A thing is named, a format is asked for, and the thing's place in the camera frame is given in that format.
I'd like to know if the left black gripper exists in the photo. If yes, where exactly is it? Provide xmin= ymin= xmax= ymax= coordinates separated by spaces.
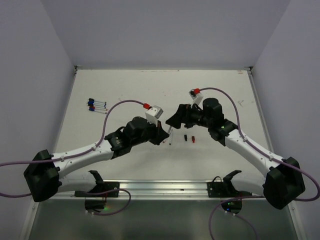
xmin=131 ymin=117 xmax=169 ymax=147

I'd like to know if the blue marker pen top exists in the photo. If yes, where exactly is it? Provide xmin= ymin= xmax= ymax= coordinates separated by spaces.
xmin=87 ymin=98 xmax=107 ymax=105

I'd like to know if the aluminium mounting rail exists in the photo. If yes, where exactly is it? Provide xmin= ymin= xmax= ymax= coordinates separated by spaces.
xmin=31 ymin=174 xmax=267 ymax=202

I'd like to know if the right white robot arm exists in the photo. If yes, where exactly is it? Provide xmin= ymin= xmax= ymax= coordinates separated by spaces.
xmin=165 ymin=98 xmax=306 ymax=210

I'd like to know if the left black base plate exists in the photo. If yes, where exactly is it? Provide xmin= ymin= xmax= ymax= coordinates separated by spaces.
xmin=74 ymin=181 xmax=120 ymax=198

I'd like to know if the left controller board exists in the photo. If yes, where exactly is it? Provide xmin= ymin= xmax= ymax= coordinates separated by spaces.
xmin=84 ymin=198 xmax=110 ymax=213

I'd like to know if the right controller board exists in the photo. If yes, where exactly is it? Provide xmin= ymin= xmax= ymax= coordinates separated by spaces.
xmin=221 ymin=200 xmax=243 ymax=214

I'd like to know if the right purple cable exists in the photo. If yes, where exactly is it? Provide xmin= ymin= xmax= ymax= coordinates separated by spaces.
xmin=197 ymin=87 xmax=320 ymax=240

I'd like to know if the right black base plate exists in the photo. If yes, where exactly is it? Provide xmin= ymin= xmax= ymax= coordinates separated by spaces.
xmin=206 ymin=181 xmax=252 ymax=198

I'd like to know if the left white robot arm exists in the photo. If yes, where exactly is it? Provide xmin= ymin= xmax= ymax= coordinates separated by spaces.
xmin=23 ymin=116 xmax=169 ymax=202

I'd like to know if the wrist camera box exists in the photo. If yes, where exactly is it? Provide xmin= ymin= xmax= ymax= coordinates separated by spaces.
xmin=188 ymin=88 xmax=204 ymax=106
xmin=145 ymin=105 xmax=164 ymax=126

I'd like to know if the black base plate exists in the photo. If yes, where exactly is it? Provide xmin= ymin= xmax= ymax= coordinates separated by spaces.
xmin=206 ymin=181 xmax=252 ymax=198
xmin=74 ymin=181 xmax=120 ymax=198

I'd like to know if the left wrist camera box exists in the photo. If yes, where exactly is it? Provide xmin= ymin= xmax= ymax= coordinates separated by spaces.
xmin=145 ymin=105 xmax=164 ymax=126

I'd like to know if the purple cable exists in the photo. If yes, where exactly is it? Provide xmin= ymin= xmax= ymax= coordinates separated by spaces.
xmin=0 ymin=99 xmax=151 ymax=216
xmin=197 ymin=87 xmax=320 ymax=240

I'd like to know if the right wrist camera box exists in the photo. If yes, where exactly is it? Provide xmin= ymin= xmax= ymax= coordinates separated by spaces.
xmin=188 ymin=88 xmax=204 ymax=106

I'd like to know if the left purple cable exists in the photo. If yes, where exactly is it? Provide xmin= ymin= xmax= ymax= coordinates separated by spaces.
xmin=0 ymin=99 xmax=151 ymax=216

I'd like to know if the controller board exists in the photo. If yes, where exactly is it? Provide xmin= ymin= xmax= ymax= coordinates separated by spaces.
xmin=84 ymin=198 xmax=110 ymax=213
xmin=221 ymin=200 xmax=243 ymax=214

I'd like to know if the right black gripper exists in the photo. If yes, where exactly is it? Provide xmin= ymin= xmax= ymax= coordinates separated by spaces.
xmin=165 ymin=102 xmax=212 ymax=128

